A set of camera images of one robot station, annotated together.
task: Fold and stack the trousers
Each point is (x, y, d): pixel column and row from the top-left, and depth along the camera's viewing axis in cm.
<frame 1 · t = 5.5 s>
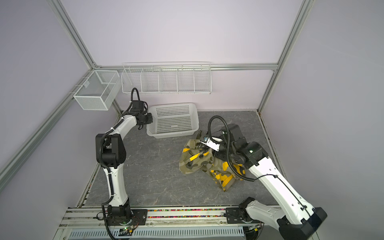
left hand: (151, 119, 102), fingers closed
right hand: (215, 143, 71), fingers closed
camouflage yellow green trousers: (197, 156, 64), point 30 cm above the table
white perforated plastic basket: (171, 120, 107), point 8 cm above the table

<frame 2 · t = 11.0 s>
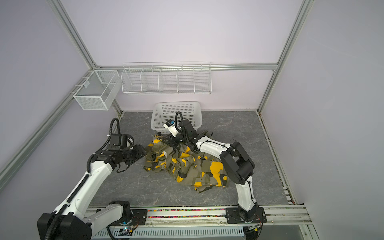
left hand: (145, 154, 80), fingers open
right hand: (164, 139, 86), fingers open
camouflage yellow green trousers: (197, 171, 87), point 5 cm above the table
the other named things where they were.

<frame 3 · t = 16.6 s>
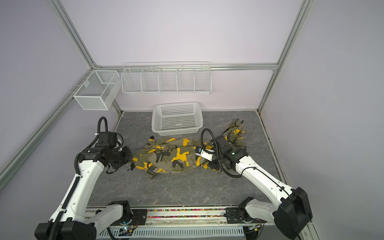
left hand: (132, 159, 77), fingers closed
right hand: (209, 157, 81), fingers closed
camouflage yellow green trousers: (188, 155, 88), point 9 cm above the table
the other named things where they were.

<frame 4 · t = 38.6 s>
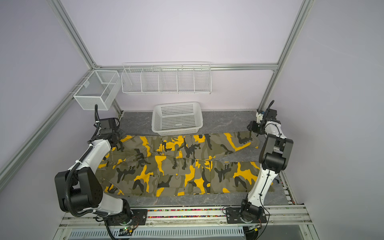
left hand: (119, 134, 88), fingers closed
right hand: (253, 127, 101), fingers open
camouflage yellow green trousers: (202, 165, 93), on the table
the other named things where they were.

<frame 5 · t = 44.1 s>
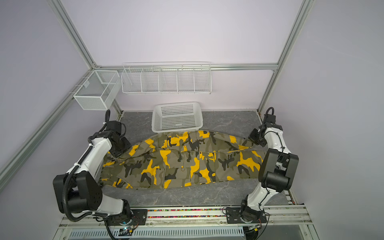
left hand: (127, 150, 85), fingers closed
right hand: (253, 141, 91), fingers closed
camouflage yellow green trousers: (176, 158, 93), point 3 cm above the table
the other named things where they were.

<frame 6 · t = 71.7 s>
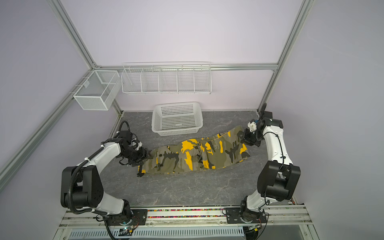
left hand: (147, 160, 86), fingers open
right hand: (243, 143, 83), fingers closed
camouflage yellow green trousers: (198, 154, 93), point 5 cm above the table
the other named things where they were.

